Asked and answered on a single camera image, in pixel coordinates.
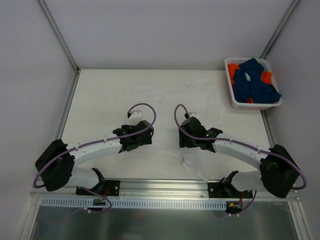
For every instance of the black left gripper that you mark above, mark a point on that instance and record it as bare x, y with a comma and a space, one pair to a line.
145, 136

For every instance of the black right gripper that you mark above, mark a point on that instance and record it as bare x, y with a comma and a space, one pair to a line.
186, 135

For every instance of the white t shirt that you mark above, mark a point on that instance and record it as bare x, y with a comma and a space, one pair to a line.
165, 159

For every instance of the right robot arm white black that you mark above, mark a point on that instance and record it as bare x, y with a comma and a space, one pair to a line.
275, 170

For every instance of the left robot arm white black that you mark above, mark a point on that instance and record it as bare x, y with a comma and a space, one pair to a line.
59, 165

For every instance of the blue t shirt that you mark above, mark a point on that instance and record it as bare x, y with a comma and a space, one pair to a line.
248, 83

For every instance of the orange t shirt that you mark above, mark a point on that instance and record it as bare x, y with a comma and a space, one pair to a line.
265, 78

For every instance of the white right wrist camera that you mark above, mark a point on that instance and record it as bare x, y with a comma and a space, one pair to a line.
190, 114

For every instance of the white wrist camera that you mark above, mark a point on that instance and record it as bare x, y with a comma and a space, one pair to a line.
134, 117
190, 114

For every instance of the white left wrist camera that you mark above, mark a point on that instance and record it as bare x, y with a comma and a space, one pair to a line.
134, 117

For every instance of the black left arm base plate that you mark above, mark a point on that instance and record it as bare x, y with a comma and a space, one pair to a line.
110, 187

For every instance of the aluminium mounting rail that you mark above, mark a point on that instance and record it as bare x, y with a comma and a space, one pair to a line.
161, 189

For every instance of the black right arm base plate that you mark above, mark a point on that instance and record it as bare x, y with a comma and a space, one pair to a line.
224, 190

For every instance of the white slotted cable duct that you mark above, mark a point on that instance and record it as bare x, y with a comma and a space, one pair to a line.
159, 204

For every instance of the aluminium frame post right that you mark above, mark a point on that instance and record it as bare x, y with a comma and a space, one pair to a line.
280, 27

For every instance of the aluminium frame post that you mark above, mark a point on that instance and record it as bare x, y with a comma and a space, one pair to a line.
280, 27
53, 25

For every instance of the aluminium frame post left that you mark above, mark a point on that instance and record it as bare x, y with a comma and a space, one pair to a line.
53, 25

